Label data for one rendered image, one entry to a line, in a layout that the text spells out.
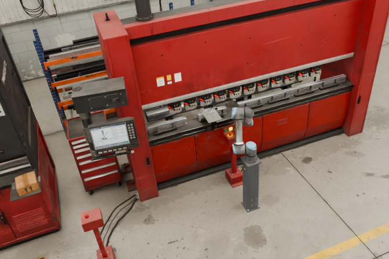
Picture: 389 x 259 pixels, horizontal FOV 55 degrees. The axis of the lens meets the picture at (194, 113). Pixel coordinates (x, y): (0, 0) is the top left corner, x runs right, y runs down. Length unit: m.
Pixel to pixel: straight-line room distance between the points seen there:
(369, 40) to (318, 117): 1.23
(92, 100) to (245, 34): 1.94
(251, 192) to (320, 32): 2.19
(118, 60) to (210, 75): 1.20
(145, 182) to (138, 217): 0.44
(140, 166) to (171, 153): 0.44
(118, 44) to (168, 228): 2.28
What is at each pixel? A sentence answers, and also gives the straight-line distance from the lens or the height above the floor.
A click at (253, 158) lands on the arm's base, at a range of 4.26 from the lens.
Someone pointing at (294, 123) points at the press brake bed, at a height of 0.48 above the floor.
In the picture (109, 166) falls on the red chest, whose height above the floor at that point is 0.44.
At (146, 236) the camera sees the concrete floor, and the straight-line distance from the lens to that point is 4.71.
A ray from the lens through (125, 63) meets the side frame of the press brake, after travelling 3.88.
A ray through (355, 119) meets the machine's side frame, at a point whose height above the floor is 0.31.
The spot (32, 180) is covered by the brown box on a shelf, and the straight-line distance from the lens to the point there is 4.18.
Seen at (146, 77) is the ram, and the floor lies 1.68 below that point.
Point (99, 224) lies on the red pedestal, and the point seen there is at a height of 0.73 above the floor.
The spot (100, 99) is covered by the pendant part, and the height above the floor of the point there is 1.88.
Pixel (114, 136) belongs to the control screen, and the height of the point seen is 1.44.
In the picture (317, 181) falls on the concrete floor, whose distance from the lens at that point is 5.28.
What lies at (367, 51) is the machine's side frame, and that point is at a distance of 5.41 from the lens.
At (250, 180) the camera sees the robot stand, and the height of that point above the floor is 0.54.
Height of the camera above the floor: 3.67
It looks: 35 degrees down
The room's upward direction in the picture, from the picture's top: 5 degrees counter-clockwise
